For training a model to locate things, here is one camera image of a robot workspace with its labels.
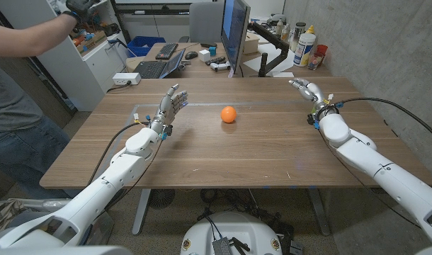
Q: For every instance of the black computer mouse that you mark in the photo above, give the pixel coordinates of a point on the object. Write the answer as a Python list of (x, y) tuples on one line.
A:
[(191, 55)]

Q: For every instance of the black computer monitor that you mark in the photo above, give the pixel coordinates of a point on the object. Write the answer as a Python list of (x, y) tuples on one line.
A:
[(233, 32)]

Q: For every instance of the white shelf cabinet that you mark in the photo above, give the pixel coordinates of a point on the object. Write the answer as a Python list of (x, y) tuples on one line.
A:
[(78, 78)]

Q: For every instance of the black round fan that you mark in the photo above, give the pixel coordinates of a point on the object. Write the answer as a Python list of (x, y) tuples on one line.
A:
[(161, 198)]

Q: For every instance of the blue plastic bin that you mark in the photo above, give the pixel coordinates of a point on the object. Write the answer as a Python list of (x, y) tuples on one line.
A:
[(141, 46)]

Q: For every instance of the black remote control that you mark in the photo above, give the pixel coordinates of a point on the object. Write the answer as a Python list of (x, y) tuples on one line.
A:
[(216, 60)]

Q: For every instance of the white game controller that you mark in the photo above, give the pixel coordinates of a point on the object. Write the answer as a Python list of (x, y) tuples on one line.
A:
[(219, 66)]

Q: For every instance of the grey table leg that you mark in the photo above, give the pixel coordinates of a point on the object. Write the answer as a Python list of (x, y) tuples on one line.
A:
[(141, 212), (318, 212)]

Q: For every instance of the orange ball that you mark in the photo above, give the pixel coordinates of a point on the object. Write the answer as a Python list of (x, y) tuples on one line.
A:
[(228, 114)]

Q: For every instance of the white paper sheets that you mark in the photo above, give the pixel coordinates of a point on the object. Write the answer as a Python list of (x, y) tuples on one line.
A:
[(269, 60)]

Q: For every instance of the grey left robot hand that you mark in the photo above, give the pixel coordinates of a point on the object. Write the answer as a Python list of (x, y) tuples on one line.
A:
[(168, 107)]

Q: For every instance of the white power strip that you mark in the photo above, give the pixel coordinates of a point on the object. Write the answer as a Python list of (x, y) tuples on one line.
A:
[(126, 78)]

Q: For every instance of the camouflage cloth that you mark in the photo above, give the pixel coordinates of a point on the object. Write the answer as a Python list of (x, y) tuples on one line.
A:
[(5, 216)]

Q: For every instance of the black laptop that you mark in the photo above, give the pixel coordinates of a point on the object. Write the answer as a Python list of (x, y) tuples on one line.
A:
[(152, 69)]

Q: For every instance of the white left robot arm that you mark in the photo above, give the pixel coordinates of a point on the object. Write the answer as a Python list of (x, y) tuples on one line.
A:
[(102, 191)]

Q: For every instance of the small blue cube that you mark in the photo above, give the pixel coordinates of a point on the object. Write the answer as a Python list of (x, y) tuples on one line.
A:
[(212, 51)]

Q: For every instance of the grey ribbed torso module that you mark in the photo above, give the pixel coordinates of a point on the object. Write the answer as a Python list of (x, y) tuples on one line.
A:
[(222, 246)]

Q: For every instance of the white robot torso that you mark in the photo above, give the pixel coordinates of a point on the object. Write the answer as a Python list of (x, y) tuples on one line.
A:
[(233, 226)]

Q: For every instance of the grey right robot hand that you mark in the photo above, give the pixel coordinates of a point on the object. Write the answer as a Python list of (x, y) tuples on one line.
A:
[(313, 93)]

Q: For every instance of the person's gloved hand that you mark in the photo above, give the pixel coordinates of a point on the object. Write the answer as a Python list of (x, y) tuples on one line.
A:
[(79, 8)]

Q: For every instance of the cardboard box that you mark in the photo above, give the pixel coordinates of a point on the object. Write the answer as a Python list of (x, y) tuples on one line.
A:
[(92, 42)]

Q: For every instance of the black keyboard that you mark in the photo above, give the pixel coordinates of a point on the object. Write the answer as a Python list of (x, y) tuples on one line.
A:
[(166, 51)]

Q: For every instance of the person's bare forearm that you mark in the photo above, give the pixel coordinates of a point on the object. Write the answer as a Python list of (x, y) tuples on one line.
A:
[(24, 39)]

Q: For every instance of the grey office chair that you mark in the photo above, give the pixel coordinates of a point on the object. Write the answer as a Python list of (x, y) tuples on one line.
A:
[(205, 21)]

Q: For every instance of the person in grey shirt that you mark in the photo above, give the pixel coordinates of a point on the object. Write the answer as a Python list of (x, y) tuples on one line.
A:
[(14, 124)]

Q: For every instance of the yellow cap bottle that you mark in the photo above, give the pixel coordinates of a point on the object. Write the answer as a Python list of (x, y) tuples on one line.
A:
[(310, 29)]

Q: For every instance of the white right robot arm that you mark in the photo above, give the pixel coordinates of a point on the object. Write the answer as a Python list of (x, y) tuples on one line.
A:
[(379, 166)]

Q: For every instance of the jar with black lid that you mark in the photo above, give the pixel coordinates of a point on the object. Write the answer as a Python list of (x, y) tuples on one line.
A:
[(296, 35)]

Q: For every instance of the red cup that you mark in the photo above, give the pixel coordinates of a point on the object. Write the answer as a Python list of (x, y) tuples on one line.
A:
[(320, 53)]

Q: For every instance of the small white box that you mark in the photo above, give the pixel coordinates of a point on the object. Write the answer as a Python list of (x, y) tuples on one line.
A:
[(204, 56)]

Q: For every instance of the beige wooden box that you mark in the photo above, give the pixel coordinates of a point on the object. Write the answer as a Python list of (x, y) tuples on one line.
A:
[(251, 44)]

